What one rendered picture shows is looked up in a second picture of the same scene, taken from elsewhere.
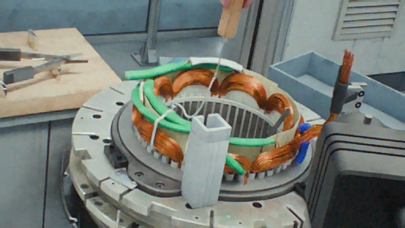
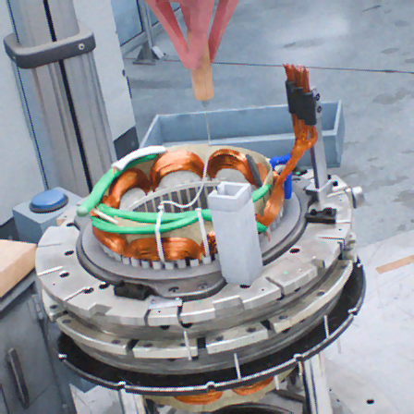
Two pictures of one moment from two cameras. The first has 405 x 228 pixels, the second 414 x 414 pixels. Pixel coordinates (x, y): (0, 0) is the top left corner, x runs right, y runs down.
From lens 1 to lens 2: 39 cm
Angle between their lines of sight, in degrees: 21
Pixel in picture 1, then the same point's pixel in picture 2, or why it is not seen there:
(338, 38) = not seen: hidden behind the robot
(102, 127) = (83, 279)
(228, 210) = (278, 269)
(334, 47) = not seen: hidden behind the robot
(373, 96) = (249, 124)
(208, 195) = (256, 265)
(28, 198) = not seen: outside the picture
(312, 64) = (164, 129)
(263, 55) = (98, 152)
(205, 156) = (242, 225)
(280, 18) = (96, 103)
